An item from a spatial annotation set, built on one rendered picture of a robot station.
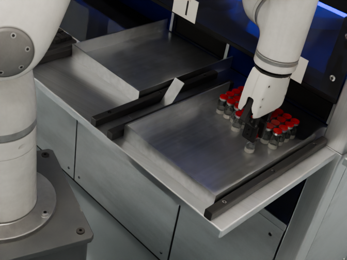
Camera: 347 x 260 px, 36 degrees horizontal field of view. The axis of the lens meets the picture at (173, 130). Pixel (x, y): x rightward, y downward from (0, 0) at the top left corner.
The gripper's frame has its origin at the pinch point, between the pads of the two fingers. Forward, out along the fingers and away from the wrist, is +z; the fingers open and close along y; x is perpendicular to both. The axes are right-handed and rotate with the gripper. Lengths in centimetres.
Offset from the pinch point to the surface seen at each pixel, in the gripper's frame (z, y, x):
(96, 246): 94, -9, -55
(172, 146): 5.9, 13.1, -10.4
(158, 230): 73, -18, -34
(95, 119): 4.2, 22.6, -25.0
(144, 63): 5.9, -5.6, -40.2
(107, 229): 94, -18, -59
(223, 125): 5.8, -2.6, -9.5
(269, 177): 4.2, 5.2, 9.3
